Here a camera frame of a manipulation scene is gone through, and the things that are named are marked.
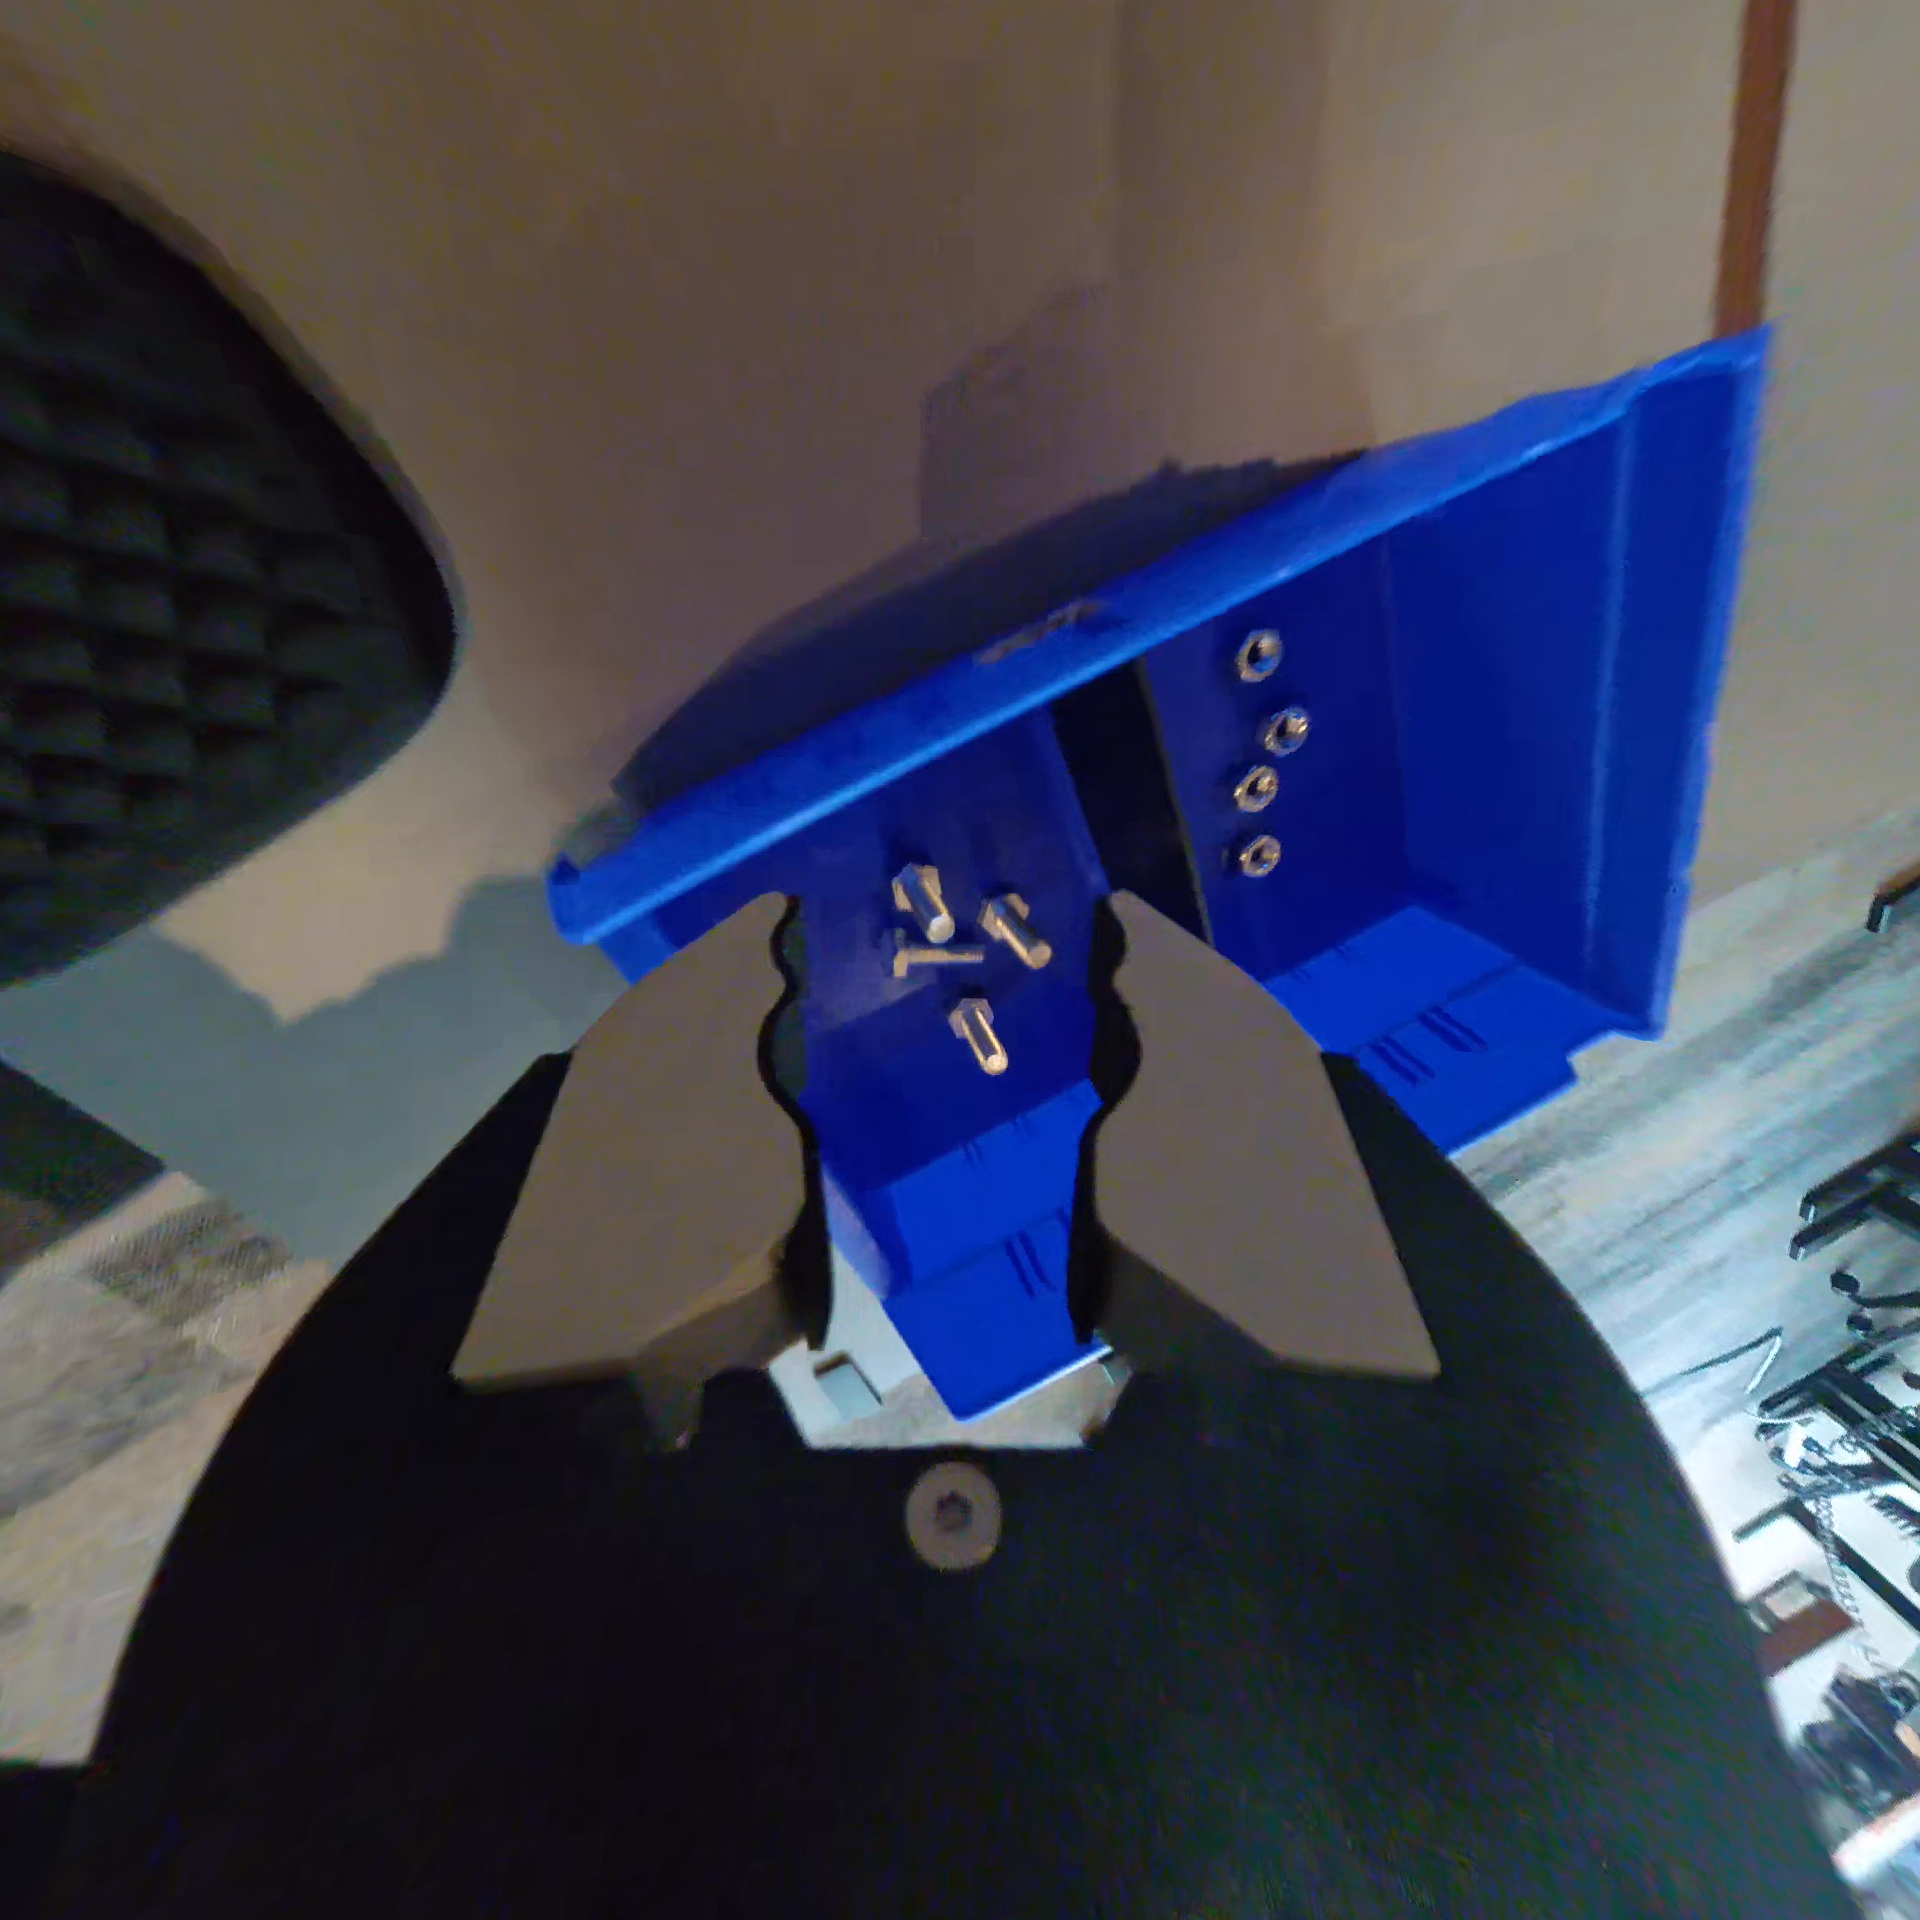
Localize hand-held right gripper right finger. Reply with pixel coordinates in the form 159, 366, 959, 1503
1070, 888, 1444, 1382

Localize black foam pad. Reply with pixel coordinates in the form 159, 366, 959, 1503
0, 150, 461, 991

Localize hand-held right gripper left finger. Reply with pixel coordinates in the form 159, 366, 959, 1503
451, 892, 836, 1389

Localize black metal frames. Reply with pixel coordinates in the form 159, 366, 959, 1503
1733, 861, 1920, 1652

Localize brown wooden post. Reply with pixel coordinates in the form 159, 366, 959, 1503
1714, 0, 1801, 336

